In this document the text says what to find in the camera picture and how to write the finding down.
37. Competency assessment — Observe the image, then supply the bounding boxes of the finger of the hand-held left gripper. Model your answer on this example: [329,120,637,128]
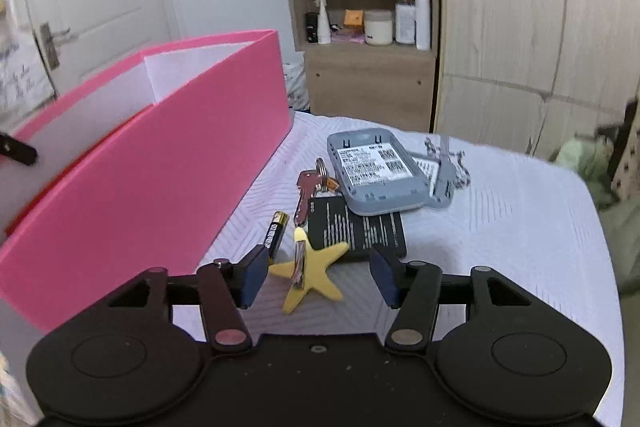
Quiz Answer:
[0,131,38,166]

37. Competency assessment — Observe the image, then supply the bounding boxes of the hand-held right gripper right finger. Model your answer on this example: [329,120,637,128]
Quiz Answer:
[369,247,536,354]

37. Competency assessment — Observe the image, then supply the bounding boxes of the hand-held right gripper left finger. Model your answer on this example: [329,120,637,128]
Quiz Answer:
[105,244,271,354]

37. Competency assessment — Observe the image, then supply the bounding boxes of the black and gold cell battery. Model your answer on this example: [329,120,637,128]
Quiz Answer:
[261,211,290,264]

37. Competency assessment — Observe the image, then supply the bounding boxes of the yellow starfish hair clip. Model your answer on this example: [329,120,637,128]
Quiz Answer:
[268,227,351,314]

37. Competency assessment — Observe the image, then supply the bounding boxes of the red key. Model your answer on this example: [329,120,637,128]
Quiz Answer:
[293,157,341,228]

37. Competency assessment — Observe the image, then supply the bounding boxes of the patterned lanyard strap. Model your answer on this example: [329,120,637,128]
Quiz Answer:
[424,136,472,188]

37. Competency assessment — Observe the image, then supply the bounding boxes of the pink cardboard box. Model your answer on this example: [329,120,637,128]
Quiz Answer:
[0,29,295,333]

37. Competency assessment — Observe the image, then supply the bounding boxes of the white printed bag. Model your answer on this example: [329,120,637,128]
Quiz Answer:
[0,0,56,118]

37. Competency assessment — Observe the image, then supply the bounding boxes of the white patterned bed sheet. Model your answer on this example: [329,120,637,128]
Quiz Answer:
[170,111,628,427]

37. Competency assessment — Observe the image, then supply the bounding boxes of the toilet paper pack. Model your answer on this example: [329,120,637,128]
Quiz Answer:
[282,59,308,110]

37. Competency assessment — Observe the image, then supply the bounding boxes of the wooden bookshelf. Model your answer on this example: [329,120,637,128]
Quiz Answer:
[276,0,441,132]

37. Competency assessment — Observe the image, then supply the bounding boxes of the light green cloth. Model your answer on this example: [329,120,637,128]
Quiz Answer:
[552,134,616,198]

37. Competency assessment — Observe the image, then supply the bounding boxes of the olive puffer jacket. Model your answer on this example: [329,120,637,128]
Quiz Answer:
[597,202,640,298]

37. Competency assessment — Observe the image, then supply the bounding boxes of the pink flat box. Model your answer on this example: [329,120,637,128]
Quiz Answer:
[331,27,365,44]

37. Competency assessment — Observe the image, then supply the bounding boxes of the white jar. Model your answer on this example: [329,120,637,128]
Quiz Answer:
[363,9,393,46]

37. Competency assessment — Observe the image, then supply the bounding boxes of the tall white bottle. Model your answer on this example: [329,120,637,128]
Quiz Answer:
[415,0,432,51]

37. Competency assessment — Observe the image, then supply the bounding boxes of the white bottle red cap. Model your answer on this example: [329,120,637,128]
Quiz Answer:
[395,0,417,45]

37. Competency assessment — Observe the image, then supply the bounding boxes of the white spray bottle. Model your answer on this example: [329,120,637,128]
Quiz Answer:
[314,0,332,45]

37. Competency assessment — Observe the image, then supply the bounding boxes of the patterned tote bag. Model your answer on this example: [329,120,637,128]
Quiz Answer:
[600,99,640,208]

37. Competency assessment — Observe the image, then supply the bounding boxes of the wooden wardrobe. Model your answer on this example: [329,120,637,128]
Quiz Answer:
[430,0,640,162]

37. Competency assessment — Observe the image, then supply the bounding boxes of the metal door handle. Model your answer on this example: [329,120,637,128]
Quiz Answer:
[34,22,78,70]

